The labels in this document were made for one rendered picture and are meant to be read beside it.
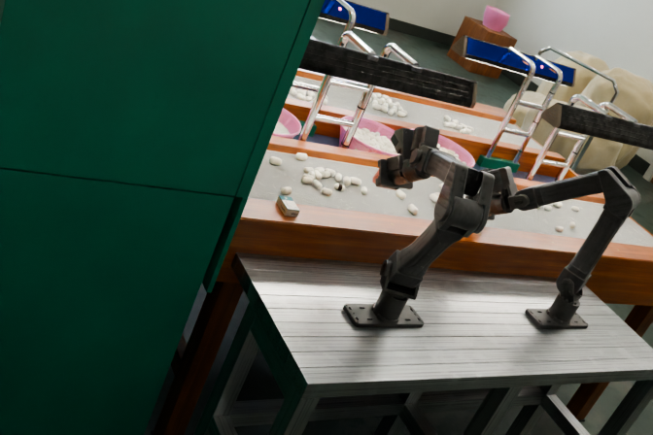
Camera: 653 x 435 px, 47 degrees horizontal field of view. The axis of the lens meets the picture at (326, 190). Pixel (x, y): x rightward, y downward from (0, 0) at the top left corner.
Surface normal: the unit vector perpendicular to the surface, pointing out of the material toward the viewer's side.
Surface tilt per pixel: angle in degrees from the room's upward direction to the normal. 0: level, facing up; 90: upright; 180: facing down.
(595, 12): 90
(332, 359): 0
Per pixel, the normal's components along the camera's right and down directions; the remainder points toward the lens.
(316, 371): 0.37, -0.84
